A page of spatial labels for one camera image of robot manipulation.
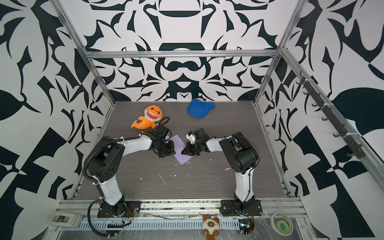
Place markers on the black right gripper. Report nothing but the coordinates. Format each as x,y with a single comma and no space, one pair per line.
189,151

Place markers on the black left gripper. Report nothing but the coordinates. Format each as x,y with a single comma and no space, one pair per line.
172,147

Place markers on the lilac square paper sheet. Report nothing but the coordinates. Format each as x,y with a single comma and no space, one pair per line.
179,145

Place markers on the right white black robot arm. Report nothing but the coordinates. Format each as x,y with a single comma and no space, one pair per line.
242,156

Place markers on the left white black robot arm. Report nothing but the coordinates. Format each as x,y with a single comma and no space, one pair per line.
101,165

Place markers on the orange shark plush toy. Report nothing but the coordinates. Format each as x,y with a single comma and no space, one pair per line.
152,115

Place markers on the blue cap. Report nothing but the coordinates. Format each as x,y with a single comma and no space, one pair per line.
200,109

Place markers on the brown white plush toy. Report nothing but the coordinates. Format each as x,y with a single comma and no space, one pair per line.
211,227

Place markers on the small black electronics board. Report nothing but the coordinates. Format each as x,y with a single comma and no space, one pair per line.
246,226

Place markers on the tape roll with green core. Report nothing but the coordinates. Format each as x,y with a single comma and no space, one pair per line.
281,224

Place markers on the white power strip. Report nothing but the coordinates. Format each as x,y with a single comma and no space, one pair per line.
67,220

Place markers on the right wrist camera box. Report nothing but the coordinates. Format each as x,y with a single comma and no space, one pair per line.
191,137

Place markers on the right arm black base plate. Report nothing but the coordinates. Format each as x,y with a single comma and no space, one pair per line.
236,207

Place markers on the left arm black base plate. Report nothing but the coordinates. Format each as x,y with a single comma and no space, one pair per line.
124,209

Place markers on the black wall hook rail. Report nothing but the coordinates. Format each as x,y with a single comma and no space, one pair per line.
333,116

